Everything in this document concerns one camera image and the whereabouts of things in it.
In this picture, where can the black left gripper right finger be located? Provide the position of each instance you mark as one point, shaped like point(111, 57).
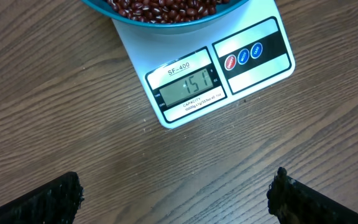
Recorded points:
point(293, 202)

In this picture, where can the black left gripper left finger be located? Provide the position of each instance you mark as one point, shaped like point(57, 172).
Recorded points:
point(52, 203)

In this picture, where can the white digital kitchen scale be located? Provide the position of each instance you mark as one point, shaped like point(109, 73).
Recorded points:
point(186, 76)

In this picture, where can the red beans in bowl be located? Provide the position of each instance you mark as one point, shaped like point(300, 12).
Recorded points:
point(165, 11)

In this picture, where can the teal metal bowl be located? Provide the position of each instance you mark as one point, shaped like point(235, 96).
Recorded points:
point(222, 10)

